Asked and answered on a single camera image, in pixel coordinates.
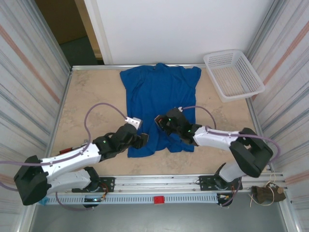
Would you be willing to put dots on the blue t-shirt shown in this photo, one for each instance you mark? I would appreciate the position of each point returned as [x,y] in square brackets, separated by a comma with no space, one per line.
[157,91]

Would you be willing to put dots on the small red block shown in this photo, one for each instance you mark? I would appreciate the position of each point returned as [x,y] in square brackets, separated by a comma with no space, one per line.
[159,200]

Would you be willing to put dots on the black controller board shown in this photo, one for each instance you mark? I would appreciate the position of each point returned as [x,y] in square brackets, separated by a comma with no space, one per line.
[223,197]
[93,200]

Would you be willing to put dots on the white plastic basket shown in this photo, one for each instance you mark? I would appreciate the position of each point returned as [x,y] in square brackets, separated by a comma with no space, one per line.
[231,77]

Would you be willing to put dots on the blue tape piece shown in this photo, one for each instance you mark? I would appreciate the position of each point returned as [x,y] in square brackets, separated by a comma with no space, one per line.
[46,201]

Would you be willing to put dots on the brown cloth pouch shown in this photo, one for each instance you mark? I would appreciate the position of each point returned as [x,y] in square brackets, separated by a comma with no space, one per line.
[263,194]

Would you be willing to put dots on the brown wooden door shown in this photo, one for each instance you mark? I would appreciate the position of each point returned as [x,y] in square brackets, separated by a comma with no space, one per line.
[62,21]

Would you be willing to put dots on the aluminium mounting rail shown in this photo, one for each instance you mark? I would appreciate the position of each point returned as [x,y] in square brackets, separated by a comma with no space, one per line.
[157,180]

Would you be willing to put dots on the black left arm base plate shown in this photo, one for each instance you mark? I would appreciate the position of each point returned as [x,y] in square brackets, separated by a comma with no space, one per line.
[108,183]

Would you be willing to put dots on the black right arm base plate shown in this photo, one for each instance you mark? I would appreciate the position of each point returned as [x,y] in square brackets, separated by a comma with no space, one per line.
[205,182]

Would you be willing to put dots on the aluminium table frame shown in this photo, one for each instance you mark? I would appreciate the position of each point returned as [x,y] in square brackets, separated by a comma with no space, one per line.
[96,67]

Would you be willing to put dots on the white door frame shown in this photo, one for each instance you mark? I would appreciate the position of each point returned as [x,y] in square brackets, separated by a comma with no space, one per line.
[99,31]

